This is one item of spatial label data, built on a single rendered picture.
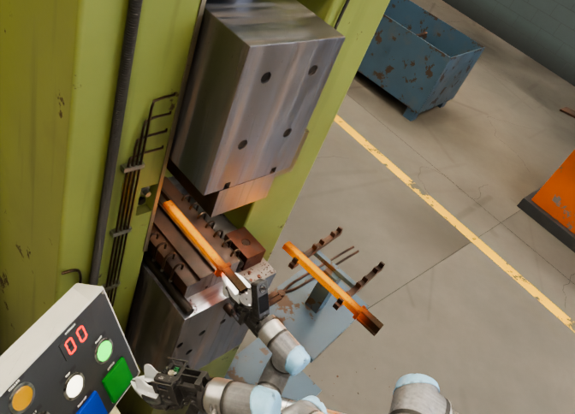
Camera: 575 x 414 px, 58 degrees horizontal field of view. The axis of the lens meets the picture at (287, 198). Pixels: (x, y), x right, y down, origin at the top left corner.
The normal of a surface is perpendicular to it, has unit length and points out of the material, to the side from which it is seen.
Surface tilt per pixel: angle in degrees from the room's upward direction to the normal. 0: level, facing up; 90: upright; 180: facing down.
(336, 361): 0
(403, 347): 0
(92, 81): 90
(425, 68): 90
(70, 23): 90
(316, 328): 0
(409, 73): 90
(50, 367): 60
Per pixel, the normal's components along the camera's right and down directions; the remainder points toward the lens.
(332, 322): 0.33, -0.72
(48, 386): 0.92, 0.05
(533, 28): -0.71, 0.25
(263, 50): 0.65, 0.65
